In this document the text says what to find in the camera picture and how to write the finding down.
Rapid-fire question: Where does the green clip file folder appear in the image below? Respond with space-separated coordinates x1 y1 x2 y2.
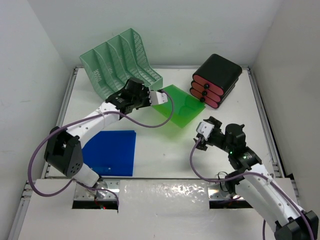
164 84 205 128

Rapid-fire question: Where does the white front panel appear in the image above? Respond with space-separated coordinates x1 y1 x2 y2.
19 179 274 240

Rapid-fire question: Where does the blue file folder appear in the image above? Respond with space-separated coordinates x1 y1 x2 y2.
82 130 137 177

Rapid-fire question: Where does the pink drawer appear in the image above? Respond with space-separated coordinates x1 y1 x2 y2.
191 81 222 103
189 88 221 109
191 75 224 96

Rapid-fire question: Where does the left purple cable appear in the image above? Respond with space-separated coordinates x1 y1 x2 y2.
27 89 175 208

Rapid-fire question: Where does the pink bottom drawer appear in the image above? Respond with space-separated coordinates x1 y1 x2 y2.
189 88 221 109

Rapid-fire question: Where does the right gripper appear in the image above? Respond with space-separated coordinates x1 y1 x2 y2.
194 116 232 154

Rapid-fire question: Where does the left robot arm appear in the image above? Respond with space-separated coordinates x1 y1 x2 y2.
44 77 151 188

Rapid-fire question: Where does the mint green file organizer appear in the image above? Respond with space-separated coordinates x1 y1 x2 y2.
79 28 163 100

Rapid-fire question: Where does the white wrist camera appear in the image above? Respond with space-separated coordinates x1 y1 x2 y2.
149 90 168 106
196 121 214 141

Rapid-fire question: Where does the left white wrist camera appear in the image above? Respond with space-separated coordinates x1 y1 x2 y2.
149 90 168 106

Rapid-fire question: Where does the pink top drawer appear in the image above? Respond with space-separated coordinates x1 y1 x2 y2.
191 75 224 96

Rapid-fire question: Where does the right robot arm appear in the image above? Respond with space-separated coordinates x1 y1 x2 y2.
194 116 319 240

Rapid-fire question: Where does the purple cable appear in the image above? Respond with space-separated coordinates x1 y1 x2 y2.
27 89 175 208
189 136 316 240

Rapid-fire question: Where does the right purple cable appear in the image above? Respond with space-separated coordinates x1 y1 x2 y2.
189 136 316 240

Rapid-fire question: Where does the black drawer cabinet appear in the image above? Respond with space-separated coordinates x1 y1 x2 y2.
192 54 243 108

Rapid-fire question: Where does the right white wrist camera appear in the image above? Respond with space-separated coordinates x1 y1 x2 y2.
196 121 214 141

